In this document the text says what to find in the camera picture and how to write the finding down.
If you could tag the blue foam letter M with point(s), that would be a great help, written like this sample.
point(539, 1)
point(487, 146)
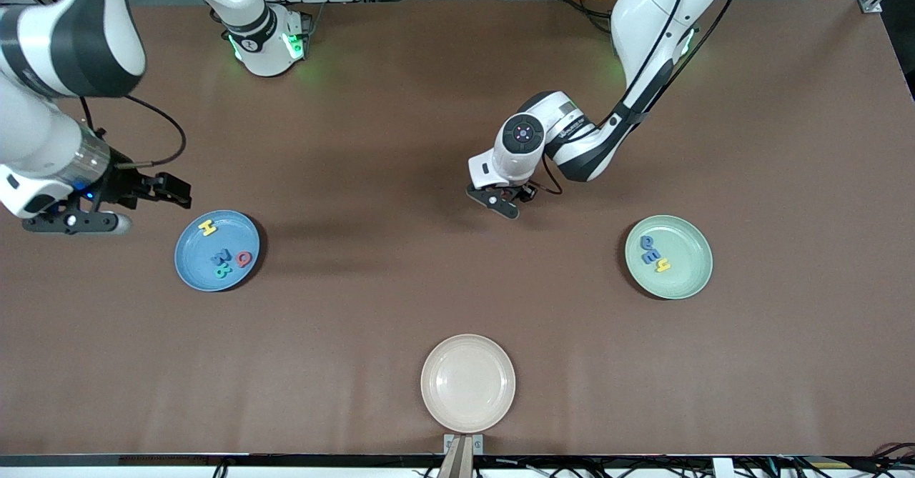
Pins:
point(222, 256)

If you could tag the beige plate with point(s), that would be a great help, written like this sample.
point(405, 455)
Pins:
point(468, 384)

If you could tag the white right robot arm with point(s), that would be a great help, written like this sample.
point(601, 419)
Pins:
point(43, 135)

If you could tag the blue foam letter a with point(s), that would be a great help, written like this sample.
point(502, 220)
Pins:
point(648, 242)

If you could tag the teal foam letter R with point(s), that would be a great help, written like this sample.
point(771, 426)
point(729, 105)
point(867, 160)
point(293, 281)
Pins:
point(224, 271)

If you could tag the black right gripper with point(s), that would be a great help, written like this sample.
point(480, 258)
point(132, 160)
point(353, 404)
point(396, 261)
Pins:
point(123, 183)

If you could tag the yellow foam letter H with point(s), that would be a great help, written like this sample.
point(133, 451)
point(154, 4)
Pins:
point(665, 266)
point(207, 228)

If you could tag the blue plate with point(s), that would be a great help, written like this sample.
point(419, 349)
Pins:
point(200, 267)

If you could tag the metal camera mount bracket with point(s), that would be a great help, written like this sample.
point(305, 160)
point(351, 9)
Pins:
point(463, 444)

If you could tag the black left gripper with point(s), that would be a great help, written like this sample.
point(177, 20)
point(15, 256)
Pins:
point(520, 193)

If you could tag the dark blue foam letter e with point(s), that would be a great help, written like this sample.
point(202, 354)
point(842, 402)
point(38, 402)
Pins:
point(651, 256)

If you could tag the green plate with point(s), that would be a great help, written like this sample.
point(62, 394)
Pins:
point(686, 281)

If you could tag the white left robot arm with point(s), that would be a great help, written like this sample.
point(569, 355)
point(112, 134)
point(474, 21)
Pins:
point(658, 6)

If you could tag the pink foam letter Q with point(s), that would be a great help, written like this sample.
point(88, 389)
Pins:
point(244, 259)

